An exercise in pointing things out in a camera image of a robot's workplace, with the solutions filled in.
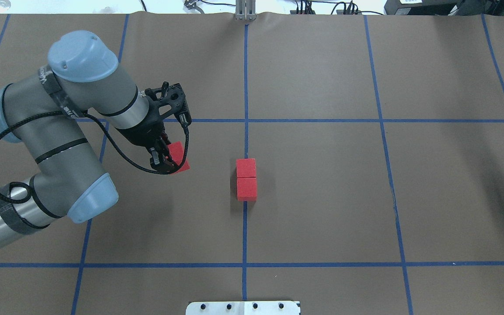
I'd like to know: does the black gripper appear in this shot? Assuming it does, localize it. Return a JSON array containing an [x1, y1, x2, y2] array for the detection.
[[116, 82, 190, 172]]

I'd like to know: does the red block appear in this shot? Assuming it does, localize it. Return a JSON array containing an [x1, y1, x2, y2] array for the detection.
[[236, 177, 258, 202], [236, 158, 257, 178], [167, 141, 190, 174]]

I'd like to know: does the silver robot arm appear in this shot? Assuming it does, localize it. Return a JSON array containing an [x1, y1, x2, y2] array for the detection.
[[0, 30, 192, 249]]

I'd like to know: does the black box with label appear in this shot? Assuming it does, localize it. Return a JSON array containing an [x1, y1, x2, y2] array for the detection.
[[384, 0, 459, 16]]

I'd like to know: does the white pedestal column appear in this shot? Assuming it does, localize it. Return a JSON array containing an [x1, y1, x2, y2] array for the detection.
[[185, 301, 301, 315]]

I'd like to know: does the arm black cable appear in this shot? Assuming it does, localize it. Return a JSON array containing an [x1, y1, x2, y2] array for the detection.
[[0, 109, 191, 205]]

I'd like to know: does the aluminium frame post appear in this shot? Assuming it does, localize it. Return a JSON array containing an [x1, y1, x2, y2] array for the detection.
[[234, 0, 257, 21]]

